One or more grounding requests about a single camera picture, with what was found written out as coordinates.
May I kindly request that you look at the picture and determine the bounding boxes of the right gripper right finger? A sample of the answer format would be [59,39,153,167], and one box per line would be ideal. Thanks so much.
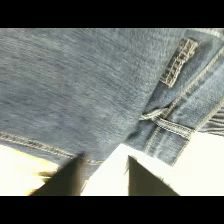
[127,155,180,197]

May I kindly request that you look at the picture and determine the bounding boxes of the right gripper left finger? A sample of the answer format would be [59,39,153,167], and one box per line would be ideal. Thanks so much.
[32,154,87,197]

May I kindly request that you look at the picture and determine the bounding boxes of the dark blue jeans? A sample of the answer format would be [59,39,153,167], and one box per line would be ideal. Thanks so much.
[0,28,224,194]

